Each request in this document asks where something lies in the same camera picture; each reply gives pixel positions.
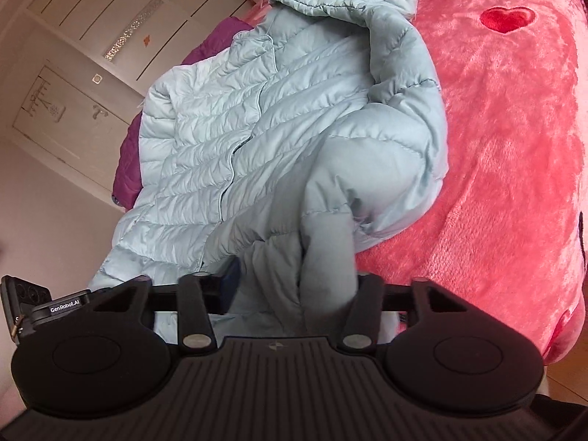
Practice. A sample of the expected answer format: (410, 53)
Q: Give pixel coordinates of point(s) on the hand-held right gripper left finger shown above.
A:
(228, 285)

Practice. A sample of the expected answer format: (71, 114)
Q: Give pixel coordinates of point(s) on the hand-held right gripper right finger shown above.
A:
(367, 294)

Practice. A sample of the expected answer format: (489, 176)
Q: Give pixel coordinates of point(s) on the light blue down jacket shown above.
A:
(285, 124)

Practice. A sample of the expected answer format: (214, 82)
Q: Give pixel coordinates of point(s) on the purple down jacket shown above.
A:
(128, 165)

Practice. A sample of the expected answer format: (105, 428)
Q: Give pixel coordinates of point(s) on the white door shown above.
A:
(59, 138)

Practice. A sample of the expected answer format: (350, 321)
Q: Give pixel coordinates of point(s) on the bed with pink plush blanket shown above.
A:
(505, 147)

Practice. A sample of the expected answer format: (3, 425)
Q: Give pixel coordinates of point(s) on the white sliding wardrobe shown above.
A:
(105, 4)

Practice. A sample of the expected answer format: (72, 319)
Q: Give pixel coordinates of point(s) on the white light switch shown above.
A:
(97, 78)

